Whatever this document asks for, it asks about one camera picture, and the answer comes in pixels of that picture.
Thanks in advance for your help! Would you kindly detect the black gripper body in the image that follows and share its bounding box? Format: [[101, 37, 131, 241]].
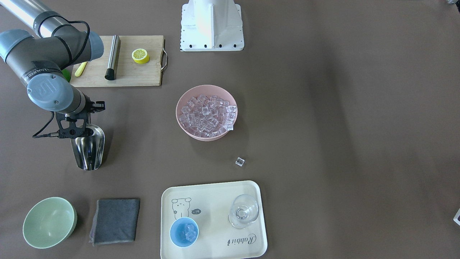
[[56, 101, 106, 139]]

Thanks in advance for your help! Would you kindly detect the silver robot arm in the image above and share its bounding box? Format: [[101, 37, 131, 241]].
[[1, 0, 105, 139]]

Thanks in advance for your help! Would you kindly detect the pink bowl of ice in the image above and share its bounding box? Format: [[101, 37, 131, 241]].
[[176, 84, 238, 141]]

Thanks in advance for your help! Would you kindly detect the light blue cup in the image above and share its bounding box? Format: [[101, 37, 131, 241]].
[[169, 217, 200, 248]]

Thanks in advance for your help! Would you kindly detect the loose clear ice cube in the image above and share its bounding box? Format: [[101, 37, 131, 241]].
[[235, 157, 245, 166]]

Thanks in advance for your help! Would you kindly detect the green lime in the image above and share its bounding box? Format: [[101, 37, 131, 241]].
[[62, 69, 71, 82]]

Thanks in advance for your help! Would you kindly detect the yellow plastic knife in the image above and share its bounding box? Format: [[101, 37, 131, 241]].
[[74, 61, 88, 77]]

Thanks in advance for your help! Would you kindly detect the steel muddler black tip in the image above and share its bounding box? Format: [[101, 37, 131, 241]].
[[105, 35, 121, 81]]

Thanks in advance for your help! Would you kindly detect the bamboo cutting board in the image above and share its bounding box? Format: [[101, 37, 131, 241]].
[[70, 35, 167, 87]]

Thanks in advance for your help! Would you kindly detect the half lemon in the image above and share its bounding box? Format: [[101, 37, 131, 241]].
[[131, 49, 150, 64]]

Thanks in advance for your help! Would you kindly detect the green bowl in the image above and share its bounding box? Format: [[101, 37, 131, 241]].
[[22, 197, 77, 249]]

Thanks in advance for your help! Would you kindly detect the dark grey folded cloth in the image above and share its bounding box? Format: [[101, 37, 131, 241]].
[[89, 199, 140, 246]]

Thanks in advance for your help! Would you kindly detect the cream rabbit tray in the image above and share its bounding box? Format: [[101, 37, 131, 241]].
[[160, 180, 268, 259]]

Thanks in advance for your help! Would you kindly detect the clear wine glass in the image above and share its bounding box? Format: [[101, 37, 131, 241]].
[[228, 194, 260, 228]]

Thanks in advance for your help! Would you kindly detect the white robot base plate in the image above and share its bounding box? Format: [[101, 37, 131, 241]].
[[180, 0, 245, 51]]

